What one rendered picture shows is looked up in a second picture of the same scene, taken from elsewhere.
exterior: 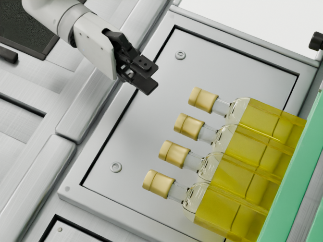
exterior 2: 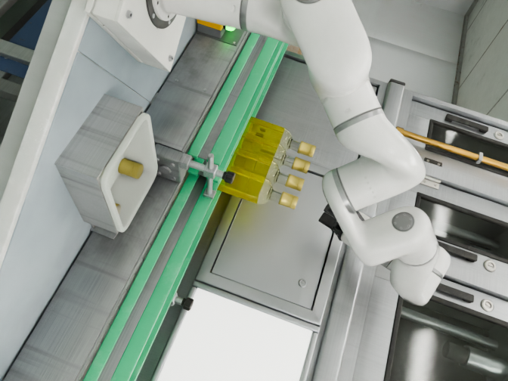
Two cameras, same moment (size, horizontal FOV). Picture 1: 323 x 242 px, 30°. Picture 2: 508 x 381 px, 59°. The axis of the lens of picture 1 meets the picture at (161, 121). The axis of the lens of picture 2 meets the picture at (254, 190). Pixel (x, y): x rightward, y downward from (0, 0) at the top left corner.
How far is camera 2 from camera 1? 1.13 m
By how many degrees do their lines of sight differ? 59
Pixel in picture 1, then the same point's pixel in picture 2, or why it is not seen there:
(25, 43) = not seen: hidden behind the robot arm
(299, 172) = (240, 106)
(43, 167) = not seen: hidden behind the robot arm
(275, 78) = (228, 268)
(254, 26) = (246, 316)
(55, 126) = not seen: hidden behind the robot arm
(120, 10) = (357, 332)
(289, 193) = (246, 97)
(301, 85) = (209, 262)
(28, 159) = (382, 205)
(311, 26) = (196, 321)
